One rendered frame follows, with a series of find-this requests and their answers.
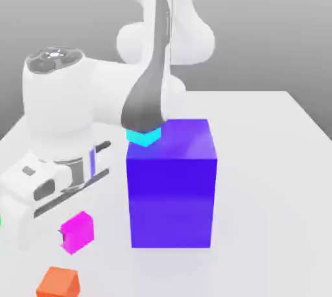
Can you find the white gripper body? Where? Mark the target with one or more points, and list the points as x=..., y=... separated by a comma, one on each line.
x=64, y=199

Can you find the small magenta cube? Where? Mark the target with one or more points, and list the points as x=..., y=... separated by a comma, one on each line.
x=79, y=233

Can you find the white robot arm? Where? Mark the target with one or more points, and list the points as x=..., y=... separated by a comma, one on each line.
x=59, y=99

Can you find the small orange cube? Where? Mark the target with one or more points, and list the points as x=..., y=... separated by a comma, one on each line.
x=57, y=283

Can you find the small cyan cube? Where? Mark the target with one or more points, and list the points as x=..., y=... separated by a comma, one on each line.
x=144, y=138

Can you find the large blue box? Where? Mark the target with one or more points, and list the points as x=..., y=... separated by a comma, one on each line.
x=171, y=198

